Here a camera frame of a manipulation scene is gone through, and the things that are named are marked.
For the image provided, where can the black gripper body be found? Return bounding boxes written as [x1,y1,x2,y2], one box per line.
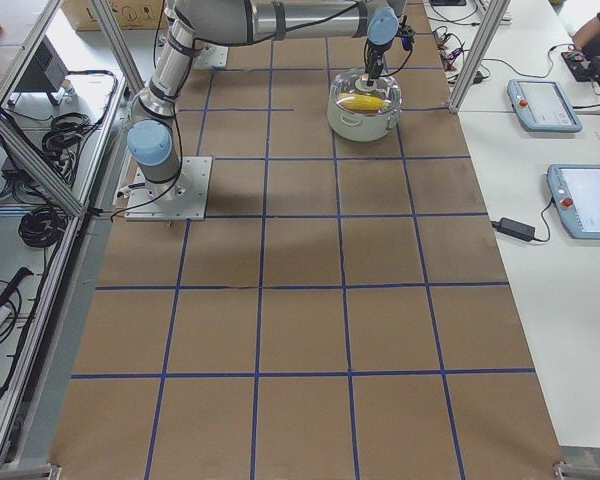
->
[363,38,392,62]

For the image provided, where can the glass pot lid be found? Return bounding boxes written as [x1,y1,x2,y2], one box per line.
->
[329,68,402,115]

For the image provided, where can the yellow corn cob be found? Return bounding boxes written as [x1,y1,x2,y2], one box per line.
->
[336,93,391,114]

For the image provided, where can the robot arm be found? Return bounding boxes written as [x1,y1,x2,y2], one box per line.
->
[127,1,404,200]

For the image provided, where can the pale green cooking pot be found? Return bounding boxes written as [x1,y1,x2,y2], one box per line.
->
[327,99,401,142]

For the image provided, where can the upper teach pendant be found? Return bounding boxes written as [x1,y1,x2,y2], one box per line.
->
[507,79,582,133]

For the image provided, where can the teach pendant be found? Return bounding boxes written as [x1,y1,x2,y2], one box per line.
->
[507,79,582,133]
[547,164,600,240]

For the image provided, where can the black power adapter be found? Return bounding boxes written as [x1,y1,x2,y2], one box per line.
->
[491,217,536,242]

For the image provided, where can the cardboard box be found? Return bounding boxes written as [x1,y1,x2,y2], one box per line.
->
[61,0,167,31]

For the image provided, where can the brown paper table mat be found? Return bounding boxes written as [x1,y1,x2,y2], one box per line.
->
[51,1,560,479]

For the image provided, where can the lower teach pendant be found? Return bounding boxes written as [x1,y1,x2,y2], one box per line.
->
[547,164,600,240]

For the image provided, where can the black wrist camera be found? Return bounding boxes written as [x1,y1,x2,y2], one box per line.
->
[396,24,415,52]

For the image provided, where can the aluminium frame post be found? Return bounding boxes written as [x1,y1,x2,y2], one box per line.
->
[448,0,510,114]

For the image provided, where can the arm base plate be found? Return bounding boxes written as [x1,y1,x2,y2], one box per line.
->
[193,44,229,70]
[123,156,213,221]

